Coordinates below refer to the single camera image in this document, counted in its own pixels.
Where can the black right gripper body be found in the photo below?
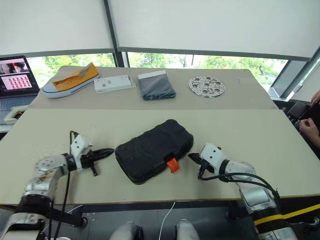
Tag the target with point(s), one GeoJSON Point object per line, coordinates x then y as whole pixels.
{"type": "Point", "coordinates": [203, 168]}

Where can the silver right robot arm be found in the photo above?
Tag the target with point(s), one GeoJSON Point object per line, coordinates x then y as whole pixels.
{"type": "Point", "coordinates": [250, 185]}

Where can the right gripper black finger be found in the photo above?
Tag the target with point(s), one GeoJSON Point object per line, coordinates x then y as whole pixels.
{"type": "Point", "coordinates": [197, 155]}
{"type": "Point", "coordinates": [195, 160]}

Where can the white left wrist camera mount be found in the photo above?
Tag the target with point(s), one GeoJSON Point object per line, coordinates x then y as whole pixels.
{"type": "Point", "coordinates": [78, 146]}

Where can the yellow white canvas shoe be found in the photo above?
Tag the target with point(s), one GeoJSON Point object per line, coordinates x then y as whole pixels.
{"type": "Point", "coordinates": [65, 86]}

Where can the round perforated metal disc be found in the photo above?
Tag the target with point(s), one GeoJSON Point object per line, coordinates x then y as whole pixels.
{"type": "Point", "coordinates": [192, 86]}

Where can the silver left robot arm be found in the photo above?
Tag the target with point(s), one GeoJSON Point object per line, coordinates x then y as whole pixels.
{"type": "Point", "coordinates": [47, 167]}

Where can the grey rounded shape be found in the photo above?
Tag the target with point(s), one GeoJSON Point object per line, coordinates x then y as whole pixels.
{"type": "Point", "coordinates": [126, 231]}
{"type": "Point", "coordinates": [186, 230]}

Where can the dark folded cloth pack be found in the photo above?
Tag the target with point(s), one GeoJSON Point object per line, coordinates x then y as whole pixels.
{"type": "Point", "coordinates": [156, 86]}

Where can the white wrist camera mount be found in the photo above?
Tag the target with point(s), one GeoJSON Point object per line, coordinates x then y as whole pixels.
{"type": "Point", "coordinates": [211, 153]}
{"type": "Point", "coordinates": [78, 146]}

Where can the white handheld device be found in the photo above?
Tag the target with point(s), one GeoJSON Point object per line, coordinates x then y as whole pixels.
{"type": "Point", "coordinates": [15, 113]}

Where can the white roller blind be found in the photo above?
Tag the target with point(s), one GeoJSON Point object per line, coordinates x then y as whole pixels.
{"type": "Point", "coordinates": [50, 25]}
{"type": "Point", "coordinates": [212, 25]}

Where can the open laptop computer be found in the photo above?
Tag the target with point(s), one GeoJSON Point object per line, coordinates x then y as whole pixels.
{"type": "Point", "coordinates": [15, 80]}

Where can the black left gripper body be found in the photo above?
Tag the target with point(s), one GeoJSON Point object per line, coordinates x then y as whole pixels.
{"type": "Point", "coordinates": [87, 161]}

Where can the person's bare forearm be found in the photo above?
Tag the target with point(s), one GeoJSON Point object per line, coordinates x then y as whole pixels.
{"type": "Point", "coordinates": [315, 136]}

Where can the dark window pillar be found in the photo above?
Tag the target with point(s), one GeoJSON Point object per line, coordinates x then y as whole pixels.
{"type": "Point", "coordinates": [117, 37]}

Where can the person's bare hand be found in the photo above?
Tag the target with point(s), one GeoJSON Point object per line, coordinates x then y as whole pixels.
{"type": "Point", "coordinates": [316, 98]}
{"type": "Point", "coordinates": [307, 127]}

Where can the black plastic tool case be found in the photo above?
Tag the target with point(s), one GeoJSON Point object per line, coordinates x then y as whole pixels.
{"type": "Point", "coordinates": [150, 150]}

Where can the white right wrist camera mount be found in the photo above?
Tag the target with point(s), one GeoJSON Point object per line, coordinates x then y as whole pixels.
{"type": "Point", "coordinates": [211, 153]}

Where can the yellow floor tape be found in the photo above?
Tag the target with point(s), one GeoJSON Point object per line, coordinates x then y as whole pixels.
{"type": "Point", "coordinates": [303, 210]}

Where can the flat white cardboard box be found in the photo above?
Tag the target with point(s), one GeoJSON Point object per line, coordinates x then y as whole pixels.
{"type": "Point", "coordinates": [112, 83]}

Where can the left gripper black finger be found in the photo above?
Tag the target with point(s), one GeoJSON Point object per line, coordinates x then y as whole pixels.
{"type": "Point", "coordinates": [103, 156]}
{"type": "Point", "coordinates": [106, 150]}

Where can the silver open window frame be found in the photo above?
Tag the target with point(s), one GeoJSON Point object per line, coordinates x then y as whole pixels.
{"type": "Point", "coordinates": [287, 80]}

